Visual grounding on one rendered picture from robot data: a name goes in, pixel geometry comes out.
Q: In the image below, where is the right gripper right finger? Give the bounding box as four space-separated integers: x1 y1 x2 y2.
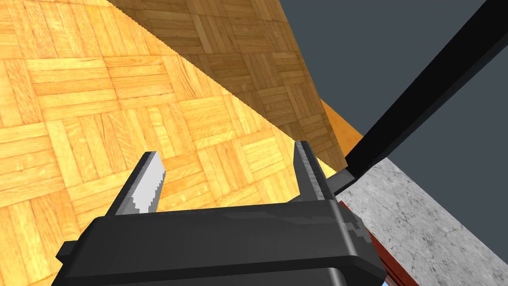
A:
287 141 338 204

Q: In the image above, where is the black straight bar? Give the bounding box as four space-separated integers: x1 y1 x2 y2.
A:
344 0 508 180

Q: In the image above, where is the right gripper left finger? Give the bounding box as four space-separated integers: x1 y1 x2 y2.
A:
106 150 167 217

